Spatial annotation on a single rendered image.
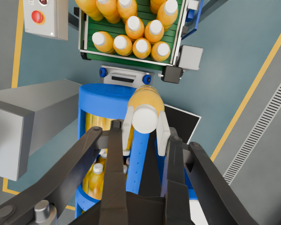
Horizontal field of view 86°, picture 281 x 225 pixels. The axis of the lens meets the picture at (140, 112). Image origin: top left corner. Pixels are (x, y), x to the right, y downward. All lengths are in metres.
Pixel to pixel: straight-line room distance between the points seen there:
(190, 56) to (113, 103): 0.52
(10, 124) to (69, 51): 1.16
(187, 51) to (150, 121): 0.65
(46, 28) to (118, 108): 0.37
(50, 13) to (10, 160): 0.66
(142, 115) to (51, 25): 0.51
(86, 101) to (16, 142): 0.46
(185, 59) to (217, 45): 1.03
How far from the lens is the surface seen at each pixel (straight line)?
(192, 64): 0.84
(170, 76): 0.67
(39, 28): 0.67
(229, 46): 1.89
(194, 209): 1.01
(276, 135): 2.45
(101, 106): 0.46
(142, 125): 0.22
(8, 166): 0.98
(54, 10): 0.66
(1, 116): 0.86
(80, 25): 0.74
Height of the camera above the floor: 1.66
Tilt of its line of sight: 73 degrees down
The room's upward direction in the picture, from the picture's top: 177 degrees counter-clockwise
